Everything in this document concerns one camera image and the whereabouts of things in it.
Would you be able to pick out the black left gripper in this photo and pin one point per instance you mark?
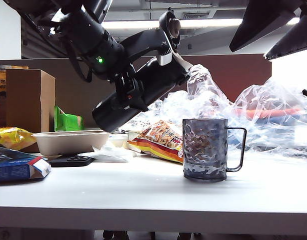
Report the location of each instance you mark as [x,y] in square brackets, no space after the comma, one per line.
[108,60]

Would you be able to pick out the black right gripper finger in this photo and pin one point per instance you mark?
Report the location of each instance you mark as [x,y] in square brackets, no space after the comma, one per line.
[263,20]
[296,42]

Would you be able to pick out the black thermos with flip lid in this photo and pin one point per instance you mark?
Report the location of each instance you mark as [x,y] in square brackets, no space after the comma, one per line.
[111,117]

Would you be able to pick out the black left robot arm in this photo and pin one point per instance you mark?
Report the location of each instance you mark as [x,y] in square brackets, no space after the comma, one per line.
[78,25]

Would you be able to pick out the small white plastic cup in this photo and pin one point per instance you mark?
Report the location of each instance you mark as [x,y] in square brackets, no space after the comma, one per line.
[118,140]

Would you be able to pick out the long ceiling light strip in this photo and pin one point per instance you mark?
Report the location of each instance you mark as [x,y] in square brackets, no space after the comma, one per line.
[206,23]

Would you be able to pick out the crumpled clear plastic bag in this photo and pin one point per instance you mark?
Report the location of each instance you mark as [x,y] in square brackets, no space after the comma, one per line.
[273,97]
[201,85]

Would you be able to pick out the brown desk divider panel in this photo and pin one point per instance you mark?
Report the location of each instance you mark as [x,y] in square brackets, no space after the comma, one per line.
[231,75]

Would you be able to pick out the ceiling air vent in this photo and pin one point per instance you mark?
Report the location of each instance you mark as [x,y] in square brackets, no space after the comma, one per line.
[196,16]

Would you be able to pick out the orange striped snack bag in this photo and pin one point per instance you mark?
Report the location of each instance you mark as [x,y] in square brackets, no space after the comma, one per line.
[158,140]

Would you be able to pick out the long orange item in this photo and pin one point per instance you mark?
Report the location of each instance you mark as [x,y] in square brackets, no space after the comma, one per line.
[263,113]

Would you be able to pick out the crumpled white plastic wrap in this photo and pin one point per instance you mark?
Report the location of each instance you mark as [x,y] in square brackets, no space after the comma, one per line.
[111,153]

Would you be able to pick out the green snack packet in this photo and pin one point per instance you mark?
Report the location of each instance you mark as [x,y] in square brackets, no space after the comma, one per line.
[68,122]

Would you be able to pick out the hammered grey metal mug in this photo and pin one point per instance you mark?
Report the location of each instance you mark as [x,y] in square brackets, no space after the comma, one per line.
[203,150]

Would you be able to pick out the beige paper pulp bowl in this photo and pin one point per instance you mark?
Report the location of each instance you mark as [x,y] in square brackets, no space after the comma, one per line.
[68,143]

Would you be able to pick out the brown cardboard box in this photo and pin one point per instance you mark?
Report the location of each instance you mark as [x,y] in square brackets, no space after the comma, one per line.
[28,100]

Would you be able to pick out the black phone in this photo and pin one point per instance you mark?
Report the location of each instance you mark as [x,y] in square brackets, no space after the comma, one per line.
[68,162]

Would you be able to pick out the yellow snack bag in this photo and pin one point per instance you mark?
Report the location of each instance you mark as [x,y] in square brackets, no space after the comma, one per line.
[11,137]

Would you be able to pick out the blue and white carton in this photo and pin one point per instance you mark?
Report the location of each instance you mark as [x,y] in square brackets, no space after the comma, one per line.
[13,170]

